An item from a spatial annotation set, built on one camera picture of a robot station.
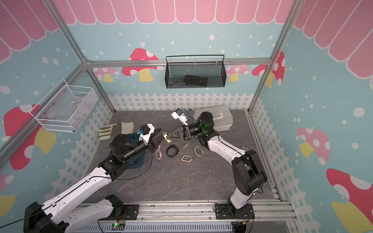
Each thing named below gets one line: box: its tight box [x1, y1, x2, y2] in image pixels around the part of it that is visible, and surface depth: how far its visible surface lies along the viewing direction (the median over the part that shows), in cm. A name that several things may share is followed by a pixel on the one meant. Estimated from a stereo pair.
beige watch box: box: [162, 132, 172, 144], surface depth 67 cm
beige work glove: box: [98, 119, 135, 141], surface depth 111 cm
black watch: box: [166, 144, 179, 158], surface depth 98 cm
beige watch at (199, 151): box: [194, 145, 204, 157], surface depth 98 cm
